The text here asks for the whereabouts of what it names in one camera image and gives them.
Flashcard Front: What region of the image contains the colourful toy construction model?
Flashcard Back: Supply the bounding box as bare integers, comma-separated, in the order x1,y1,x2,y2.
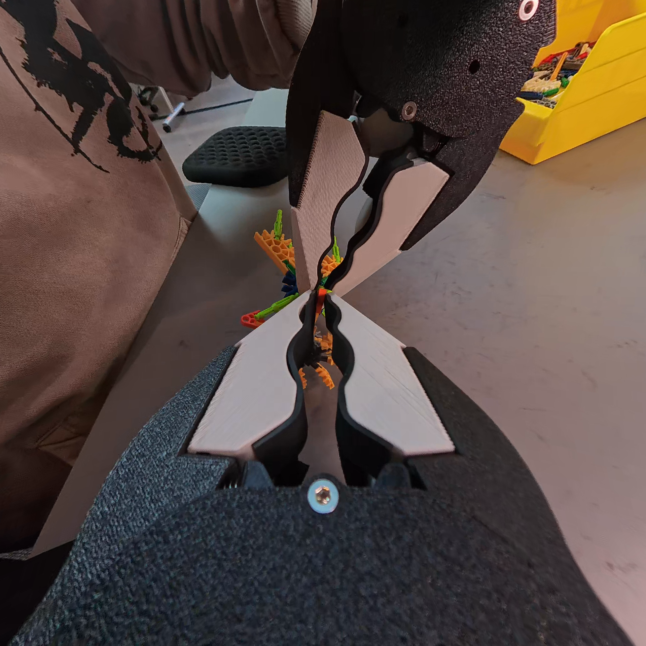
241,209,349,390

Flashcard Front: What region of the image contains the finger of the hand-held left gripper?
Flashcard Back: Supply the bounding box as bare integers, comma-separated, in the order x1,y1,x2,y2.
291,110,369,294
322,156,451,298

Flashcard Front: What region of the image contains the pile of toy building pieces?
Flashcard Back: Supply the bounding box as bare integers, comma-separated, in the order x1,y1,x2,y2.
519,41,597,110

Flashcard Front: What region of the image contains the yellow storage bin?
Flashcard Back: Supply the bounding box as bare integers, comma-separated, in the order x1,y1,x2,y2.
500,0,646,165

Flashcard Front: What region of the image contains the grey desk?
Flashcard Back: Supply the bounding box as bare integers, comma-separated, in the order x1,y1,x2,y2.
30,88,646,646

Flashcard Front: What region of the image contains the person's brown hoodie torso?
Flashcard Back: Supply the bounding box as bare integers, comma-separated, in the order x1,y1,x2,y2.
0,0,199,556

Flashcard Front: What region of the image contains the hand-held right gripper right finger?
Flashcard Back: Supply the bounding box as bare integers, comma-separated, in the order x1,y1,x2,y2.
323,293,456,486

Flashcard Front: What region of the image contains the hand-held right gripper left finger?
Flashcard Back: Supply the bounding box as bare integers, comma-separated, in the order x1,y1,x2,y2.
188,291,317,486

